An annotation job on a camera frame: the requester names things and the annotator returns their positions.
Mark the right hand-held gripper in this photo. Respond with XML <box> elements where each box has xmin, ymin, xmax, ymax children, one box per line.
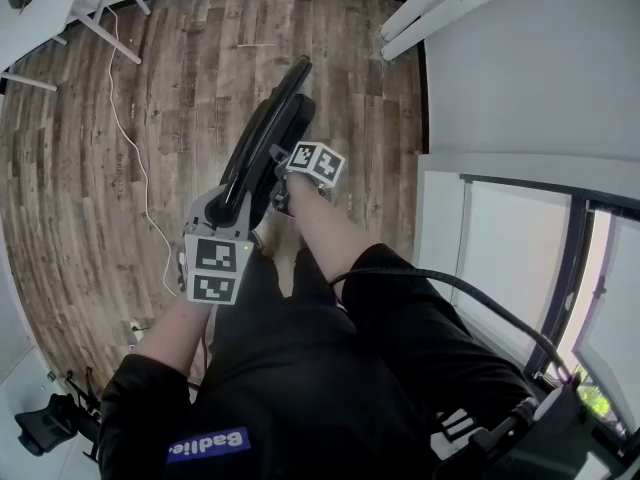
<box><xmin>269</xmin><ymin>141</ymin><xmax>346</xmax><ymax>210</ymax></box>

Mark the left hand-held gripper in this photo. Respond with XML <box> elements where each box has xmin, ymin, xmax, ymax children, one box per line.
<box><xmin>178</xmin><ymin>184</ymin><xmax>257</xmax><ymax>307</ymax></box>

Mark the black folding chair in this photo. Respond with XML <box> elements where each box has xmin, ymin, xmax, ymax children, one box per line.
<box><xmin>219</xmin><ymin>55</ymin><xmax>317</xmax><ymax>230</ymax></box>

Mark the person's right forearm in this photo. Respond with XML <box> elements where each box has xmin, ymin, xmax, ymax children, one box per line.
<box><xmin>287</xmin><ymin>172</ymin><xmax>387</xmax><ymax>310</ymax></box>

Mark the person's left forearm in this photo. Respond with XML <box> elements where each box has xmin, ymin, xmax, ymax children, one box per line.
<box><xmin>134</xmin><ymin>295</ymin><xmax>217</xmax><ymax>370</ymax></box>

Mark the person's body in black clothing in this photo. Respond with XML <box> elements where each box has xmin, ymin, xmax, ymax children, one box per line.
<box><xmin>97</xmin><ymin>232</ymin><xmax>541</xmax><ymax>480</ymax></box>

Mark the frosted window pane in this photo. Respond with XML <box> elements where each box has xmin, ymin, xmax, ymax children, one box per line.
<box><xmin>452</xmin><ymin>177</ymin><xmax>575</xmax><ymax>365</ymax></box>

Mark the white table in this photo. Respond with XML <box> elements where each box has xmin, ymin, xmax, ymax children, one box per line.
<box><xmin>0</xmin><ymin>0</ymin><xmax>151</xmax><ymax>92</ymax></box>

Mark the black stand equipment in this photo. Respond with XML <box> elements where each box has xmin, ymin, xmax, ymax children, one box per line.
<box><xmin>14</xmin><ymin>365</ymin><xmax>104</xmax><ymax>464</ymax></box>

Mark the white open window sash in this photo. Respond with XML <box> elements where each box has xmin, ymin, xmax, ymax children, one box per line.
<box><xmin>569</xmin><ymin>210</ymin><xmax>640</xmax><ymax>444</ymax></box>

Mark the white floor cable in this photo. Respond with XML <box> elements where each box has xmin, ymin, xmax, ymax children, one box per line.
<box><xmin>103</xmin><ymin>5</ymin><xmax>180</xmax><ymax>298</ymax></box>

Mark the thick black cable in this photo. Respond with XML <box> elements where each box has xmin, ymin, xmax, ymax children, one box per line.
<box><xmin>327</xmin><ymin>266</ymin><xmax>584</xmax><ymax>390</ymax></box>

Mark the black window frame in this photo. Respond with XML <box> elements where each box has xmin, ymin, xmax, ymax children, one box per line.
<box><xmin>457</xmin><ymin>172</ymin><xmax>640</xmax><ymax>449</ymax></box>

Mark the black strap-mounted device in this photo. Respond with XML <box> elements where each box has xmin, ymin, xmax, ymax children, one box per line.
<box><xmin>429</xmin><ymin>382</ymin><xmax>626</xmax><ymax>480</ymax></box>

